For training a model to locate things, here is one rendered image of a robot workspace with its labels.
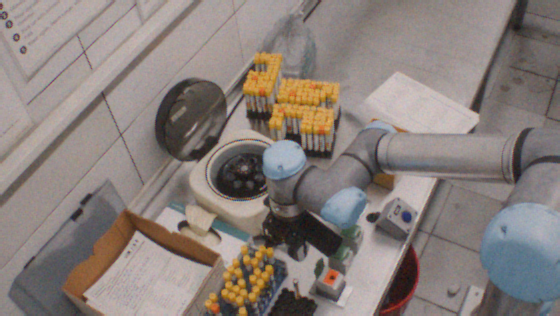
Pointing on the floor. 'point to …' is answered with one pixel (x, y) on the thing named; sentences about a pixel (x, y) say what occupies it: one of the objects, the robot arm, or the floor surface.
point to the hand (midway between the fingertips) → (304, 257)
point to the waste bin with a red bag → (403, 285)
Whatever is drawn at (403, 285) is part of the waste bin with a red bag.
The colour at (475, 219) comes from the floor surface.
